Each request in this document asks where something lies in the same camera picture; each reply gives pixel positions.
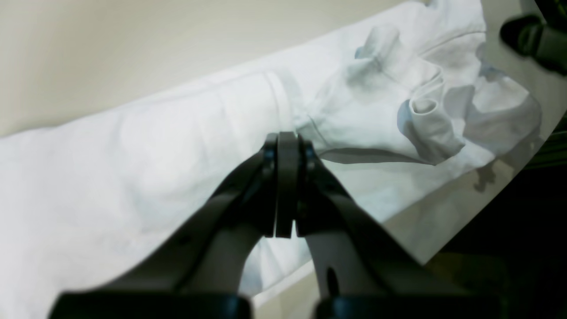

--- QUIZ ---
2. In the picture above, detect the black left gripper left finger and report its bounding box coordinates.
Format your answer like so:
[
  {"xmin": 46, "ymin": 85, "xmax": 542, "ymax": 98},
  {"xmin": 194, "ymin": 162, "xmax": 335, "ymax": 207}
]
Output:
[{"xmin": 49, "ymin": 133, "xmax": 289, "ymax": 319}]

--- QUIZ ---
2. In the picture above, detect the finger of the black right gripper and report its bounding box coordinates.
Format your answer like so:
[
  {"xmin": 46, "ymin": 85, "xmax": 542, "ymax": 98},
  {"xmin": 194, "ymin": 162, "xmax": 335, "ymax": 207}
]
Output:
[{"xmin": 500, "ymin": 16, "xmax": 567, "ymax": 75}]

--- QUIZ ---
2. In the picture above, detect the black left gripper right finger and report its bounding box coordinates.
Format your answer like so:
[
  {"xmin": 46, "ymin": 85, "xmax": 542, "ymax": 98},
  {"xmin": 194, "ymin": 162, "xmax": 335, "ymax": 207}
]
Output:
[{"xmin": 288, "ymin": 133, "xmax": 501, "ymax": 319}]

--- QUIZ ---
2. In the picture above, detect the white T-shirt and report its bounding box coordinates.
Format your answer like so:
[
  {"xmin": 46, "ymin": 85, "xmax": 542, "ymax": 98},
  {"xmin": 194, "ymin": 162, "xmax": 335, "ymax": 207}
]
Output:
[{"xmin": 1, "ymin": 0, "xmax": 541, "ymax": 319}]

